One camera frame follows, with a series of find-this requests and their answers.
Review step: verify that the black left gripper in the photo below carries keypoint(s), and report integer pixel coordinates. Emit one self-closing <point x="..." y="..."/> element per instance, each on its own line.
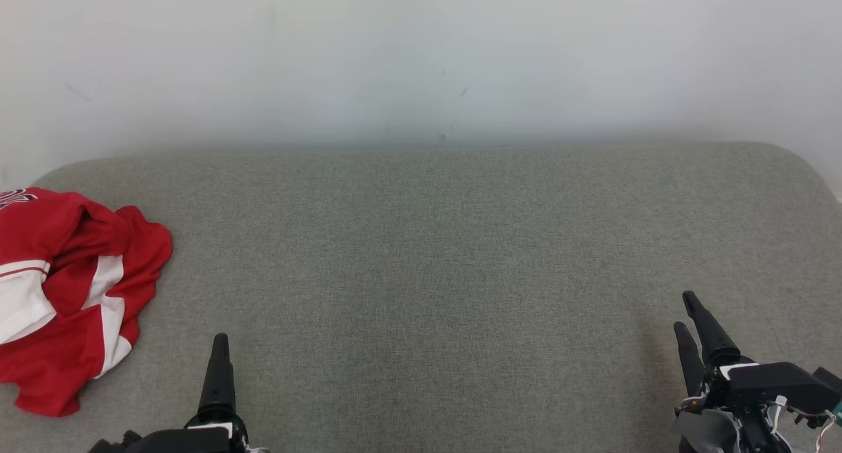
<point x="171" y="441"/>

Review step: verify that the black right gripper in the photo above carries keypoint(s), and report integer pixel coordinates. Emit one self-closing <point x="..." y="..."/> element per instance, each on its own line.
<point x="776" y="384"/>

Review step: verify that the red white basketball shorts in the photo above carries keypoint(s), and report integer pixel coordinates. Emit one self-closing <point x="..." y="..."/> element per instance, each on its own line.
<point x="131" y="242"/>

